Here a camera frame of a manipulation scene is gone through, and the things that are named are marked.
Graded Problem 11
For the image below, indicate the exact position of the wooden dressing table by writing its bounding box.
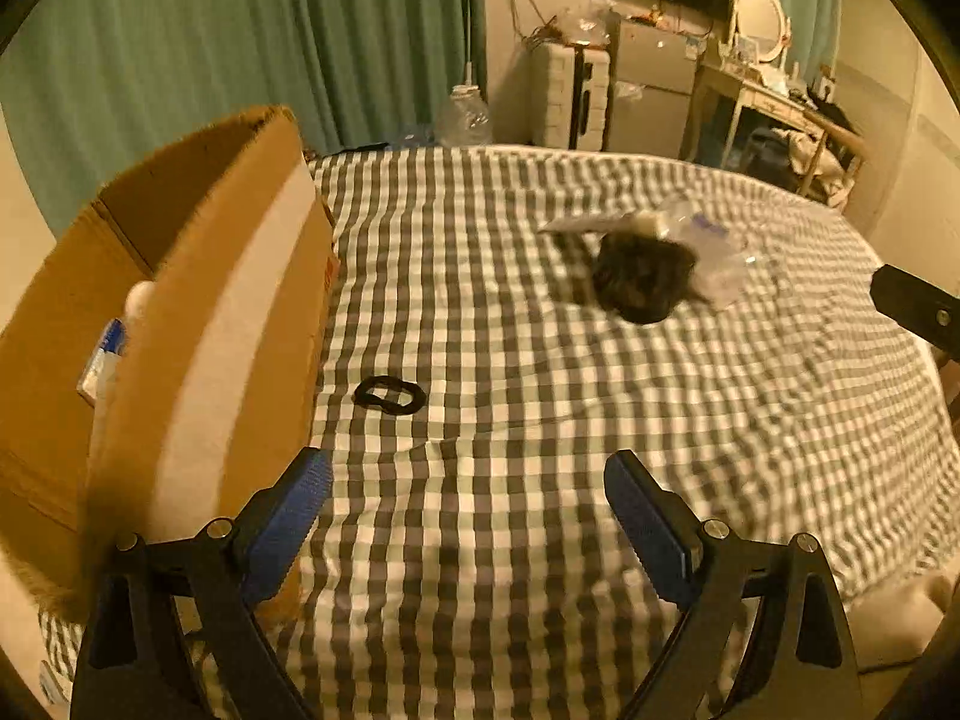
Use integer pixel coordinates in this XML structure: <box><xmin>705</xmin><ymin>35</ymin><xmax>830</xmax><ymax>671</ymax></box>
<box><xmin>679</xmin><ymin>60</ymin><xmax>865</xmax><ymax>200</ymax></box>

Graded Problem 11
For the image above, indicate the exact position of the grey checkered blanket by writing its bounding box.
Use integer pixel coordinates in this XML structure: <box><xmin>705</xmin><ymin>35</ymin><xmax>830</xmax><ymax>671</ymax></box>
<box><xmin>37</xmin><ymin>142</ymin><xmax>960</xmax><ymax>720</ymax></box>

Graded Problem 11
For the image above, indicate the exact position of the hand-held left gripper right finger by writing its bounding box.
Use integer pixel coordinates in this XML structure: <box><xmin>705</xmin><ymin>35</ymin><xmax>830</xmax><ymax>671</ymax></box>
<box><xmin>604</xmin><ymin>448</ymin><xmax>861</xmax><ymax>720</ymax></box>

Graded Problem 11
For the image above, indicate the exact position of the silver mini fridge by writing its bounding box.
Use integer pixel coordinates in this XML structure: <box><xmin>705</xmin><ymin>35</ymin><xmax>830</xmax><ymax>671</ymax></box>
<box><xmin>606</xmin><ymin>19</ymin><xmax>707</xmax><ymax>161</ymax></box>

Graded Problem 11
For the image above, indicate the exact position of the white sock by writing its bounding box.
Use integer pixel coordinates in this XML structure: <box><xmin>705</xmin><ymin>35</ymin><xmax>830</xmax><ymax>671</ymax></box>
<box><xmin>123</xmin><ymin>281</ymin><xmax>155</xmax><ymax>332</ymax></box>
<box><xmin>538</xmin><ymin>211</ymin><xmax>661</xmax><ymax>238</ymax></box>

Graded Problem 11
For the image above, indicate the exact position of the thin white pole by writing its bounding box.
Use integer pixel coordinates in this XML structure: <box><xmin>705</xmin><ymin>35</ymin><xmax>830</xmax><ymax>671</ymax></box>
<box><xmin>459</xmin><ymin>0</ymin><xmax>478</xmax><ymax>88</ymax></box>

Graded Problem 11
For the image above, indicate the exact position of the dark furry round object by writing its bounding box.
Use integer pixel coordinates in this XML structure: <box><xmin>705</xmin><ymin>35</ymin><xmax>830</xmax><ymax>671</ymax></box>
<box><xmin>555</xmin><ymin>229</ymin><xmax>700</xmax><ymax>326</ymax></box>

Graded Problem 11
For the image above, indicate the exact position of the white framed mirror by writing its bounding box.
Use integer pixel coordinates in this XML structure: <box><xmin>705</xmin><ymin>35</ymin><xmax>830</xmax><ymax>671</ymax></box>
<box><xmin>731</xmin><ymin>0</ymin><xmax>793</xmax><ymax>65</ymax></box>

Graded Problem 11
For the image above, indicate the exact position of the bluish clear plastic bag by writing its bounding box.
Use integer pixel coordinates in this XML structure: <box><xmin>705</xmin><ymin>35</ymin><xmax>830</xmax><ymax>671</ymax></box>
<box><xmin>390</xmin><ymin>124</ymin><xmax>440</xmax><ymax>152</ymax></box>

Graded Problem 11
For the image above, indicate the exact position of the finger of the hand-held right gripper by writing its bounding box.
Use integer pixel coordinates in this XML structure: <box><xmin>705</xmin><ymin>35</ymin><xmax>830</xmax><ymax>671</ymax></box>
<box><xmin>870</xmin><ymin>264</ymin><xmax>960</xmax><ymax>361</ymax></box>

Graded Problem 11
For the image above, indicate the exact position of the large clear water jug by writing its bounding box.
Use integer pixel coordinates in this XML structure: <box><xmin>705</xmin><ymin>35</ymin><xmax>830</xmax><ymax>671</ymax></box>
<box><xmin>435</xmin><ymin>84</ymin><xmax>497</xmax><ymax>148</ymax></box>

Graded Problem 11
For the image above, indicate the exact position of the pile of clothes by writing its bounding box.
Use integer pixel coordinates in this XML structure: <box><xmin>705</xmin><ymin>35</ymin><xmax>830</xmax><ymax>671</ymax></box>
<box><xmin>780</xmin><ymin>97</ymin><xmax>868</xmax><ymax>200</ymax></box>

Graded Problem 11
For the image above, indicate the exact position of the cardboard box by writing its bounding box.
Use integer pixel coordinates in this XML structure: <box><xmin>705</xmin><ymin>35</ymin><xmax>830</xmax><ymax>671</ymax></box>
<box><xmin>0</xmin><ymin>105</ymin><xmax>343</xmax><ymax>625</ymax></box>

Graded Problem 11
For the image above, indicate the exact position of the blue white packet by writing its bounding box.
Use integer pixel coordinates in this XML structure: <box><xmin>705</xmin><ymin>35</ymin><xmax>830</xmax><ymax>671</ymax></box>
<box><xmin>75</xmin><ymin>319</ymin><xmax>130</xmax><ymax>410</ymax></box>

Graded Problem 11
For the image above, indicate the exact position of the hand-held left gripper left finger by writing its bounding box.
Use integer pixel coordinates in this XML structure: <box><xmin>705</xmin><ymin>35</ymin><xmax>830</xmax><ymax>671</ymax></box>
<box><xmin>71</xmin><ymin>448</ymin><xmax>333</xmax><ymax>720</ymax></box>

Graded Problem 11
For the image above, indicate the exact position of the white drawer cabinet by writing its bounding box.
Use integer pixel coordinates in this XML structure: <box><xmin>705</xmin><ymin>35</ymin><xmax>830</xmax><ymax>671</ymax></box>
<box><xmin>535</xmin><ymin>41</ymin><xmax>613</xmax><ymax>152</ymax></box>

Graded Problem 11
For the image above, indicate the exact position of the black hair tie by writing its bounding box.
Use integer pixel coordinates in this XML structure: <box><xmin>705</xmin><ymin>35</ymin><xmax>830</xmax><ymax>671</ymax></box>
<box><xmin>354</xmin><ymin>375</ymin><xmax>428</xmax><ymax>416</ymax></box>

